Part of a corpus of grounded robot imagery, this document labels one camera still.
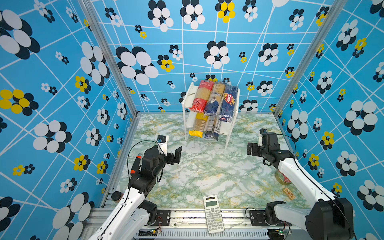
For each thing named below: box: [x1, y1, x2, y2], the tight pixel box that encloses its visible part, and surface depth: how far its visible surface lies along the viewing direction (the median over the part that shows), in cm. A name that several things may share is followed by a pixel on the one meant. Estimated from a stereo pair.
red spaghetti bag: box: [189, 79, 214, 113], surface depth 80 cm
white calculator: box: [203, 194, 225, 234], surface depth 75 cm
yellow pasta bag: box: [188, 112, 209, 138], surface depth 88 cm
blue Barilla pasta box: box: [219, 84, 239, 123], surface depth 75 cm
